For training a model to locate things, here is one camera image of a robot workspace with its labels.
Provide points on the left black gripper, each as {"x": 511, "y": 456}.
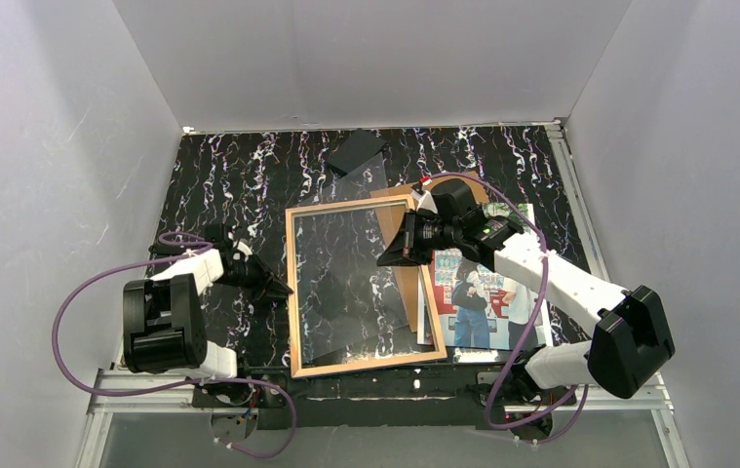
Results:
{"x": 248, "y": 269}

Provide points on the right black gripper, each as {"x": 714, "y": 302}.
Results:
{"x": 410, "y": 237}

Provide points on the brown cardboard backing board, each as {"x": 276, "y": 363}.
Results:
{"x": 407, "y": 279}

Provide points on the clear acrylic sheet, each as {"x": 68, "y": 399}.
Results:
{"x": 350, "y": 291}

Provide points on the colour photo print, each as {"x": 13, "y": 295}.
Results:
{"x": 477, "y": 307}

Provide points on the light wooden picture frame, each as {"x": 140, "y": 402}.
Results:
{"x": 292, "y": 297}

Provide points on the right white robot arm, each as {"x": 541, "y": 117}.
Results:
{"x": 630, "y": 338}

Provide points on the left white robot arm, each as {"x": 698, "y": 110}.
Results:
{"x": 163, "y": 324}

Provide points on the black foam block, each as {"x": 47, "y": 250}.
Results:
{"x": 361, "y": 146}

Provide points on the black mounting base plate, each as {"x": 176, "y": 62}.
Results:
{"x": 437, "y": 394}

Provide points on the aluminium rail front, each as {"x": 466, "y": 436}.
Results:
{"x": 266, "y": 406}

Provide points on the aluminium rail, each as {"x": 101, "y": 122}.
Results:
{"x": 266, "y": 406}
{"x": 576, "y": 187}

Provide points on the aluminium rail right side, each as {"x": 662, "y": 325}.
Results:
{"x": 576, "y": 187}

